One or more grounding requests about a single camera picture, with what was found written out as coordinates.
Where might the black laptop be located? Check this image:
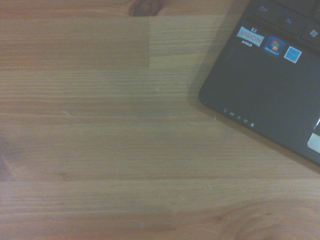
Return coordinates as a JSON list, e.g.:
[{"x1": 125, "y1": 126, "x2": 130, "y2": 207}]
[{"x1": 198, "y1": 0, "x2": 320, "y2": 168}]

